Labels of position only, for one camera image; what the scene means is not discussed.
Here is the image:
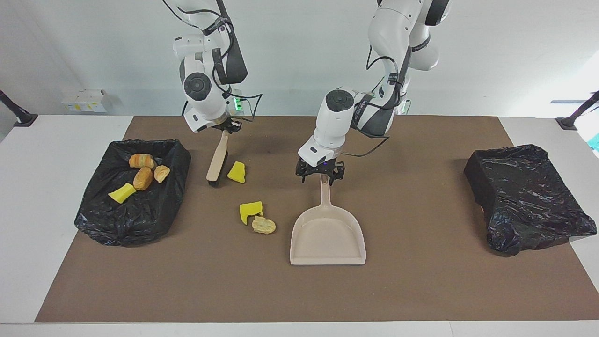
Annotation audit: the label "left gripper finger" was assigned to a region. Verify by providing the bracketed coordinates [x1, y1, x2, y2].
[324, 161, 346, 187]
[295, 159, 320, 184]

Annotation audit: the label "beige hand brush black bristles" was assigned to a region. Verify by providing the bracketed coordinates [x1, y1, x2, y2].
[206, 130, 230, 188]

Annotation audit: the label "yellow sponge wedge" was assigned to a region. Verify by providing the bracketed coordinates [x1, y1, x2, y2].
[227, 161, 247, 184]

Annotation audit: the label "beige plastic dustpan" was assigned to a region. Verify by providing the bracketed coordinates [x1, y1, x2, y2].
[290, 175, 366, 266]

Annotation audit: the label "pale round cracker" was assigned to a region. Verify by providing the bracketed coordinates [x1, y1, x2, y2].
[252, 216, 276, 235]

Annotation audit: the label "yellow sponge notched block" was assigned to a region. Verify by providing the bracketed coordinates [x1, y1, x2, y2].
[239, 201, 263, 226]

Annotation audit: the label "striped orange croissant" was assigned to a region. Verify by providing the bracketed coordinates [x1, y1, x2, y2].
[129, 154, 156, 169]

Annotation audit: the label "brown bread roll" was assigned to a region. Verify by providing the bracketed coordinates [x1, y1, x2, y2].
[133, 167, 154, 191]

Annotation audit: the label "yellow sponge curved piece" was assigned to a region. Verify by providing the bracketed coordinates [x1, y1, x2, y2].
[108, 183, 136, 204]

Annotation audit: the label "black bag-lined bin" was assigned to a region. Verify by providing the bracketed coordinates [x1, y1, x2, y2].
[74, 139, 191, 247]
[464, 144, 597, 256]

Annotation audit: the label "white carton box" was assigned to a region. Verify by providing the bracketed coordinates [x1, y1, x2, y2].
[62, 90, 109, 113]

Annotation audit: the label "brown table mat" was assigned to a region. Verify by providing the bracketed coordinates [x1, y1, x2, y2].
[35, 116, 599, 323]

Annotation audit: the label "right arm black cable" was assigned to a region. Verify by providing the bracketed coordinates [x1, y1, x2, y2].
[163, 0, 263, 123]

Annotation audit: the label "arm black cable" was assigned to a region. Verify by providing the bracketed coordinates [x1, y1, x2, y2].
[163, 0, 263, 123]
[339, 44, 413, 157]

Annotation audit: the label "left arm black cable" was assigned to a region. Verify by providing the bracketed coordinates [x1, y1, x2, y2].
[339, 44, 413, 157]

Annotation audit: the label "black camera stand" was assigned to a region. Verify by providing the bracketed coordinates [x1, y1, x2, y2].
[0, 89, 38, 127]
[556, 91, 599, 131]

